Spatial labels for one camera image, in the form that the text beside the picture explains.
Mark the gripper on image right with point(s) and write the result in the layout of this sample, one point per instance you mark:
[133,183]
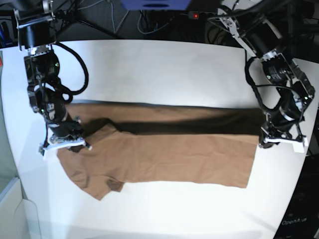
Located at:
[270,135]

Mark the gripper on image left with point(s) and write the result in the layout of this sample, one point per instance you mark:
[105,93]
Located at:
[65,134]

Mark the brown T-shirt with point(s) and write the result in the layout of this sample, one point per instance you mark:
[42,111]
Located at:
[144,143]

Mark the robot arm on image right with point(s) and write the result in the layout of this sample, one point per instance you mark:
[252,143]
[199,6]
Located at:
[282,89]

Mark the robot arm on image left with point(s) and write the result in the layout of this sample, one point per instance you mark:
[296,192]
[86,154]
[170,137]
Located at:
[47,95]

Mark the black OpenArm base box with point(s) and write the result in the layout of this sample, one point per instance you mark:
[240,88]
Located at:
[301,219]

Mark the white bin at left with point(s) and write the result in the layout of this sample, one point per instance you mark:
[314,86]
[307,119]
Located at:
[18,216]

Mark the black tripod stand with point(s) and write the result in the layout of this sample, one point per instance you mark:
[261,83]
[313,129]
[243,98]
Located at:
[71,16]

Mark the black power strip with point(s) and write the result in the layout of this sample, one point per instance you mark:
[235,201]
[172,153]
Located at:
[200,15]

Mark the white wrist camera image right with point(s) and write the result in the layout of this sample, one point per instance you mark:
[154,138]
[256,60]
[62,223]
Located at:
[300,147]

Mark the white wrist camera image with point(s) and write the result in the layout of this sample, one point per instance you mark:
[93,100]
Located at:
[44,151]
[300,147]

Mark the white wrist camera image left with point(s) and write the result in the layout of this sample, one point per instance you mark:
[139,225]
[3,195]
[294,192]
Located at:
[44,151]

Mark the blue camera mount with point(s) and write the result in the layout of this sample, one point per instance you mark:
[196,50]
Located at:
[156,4]

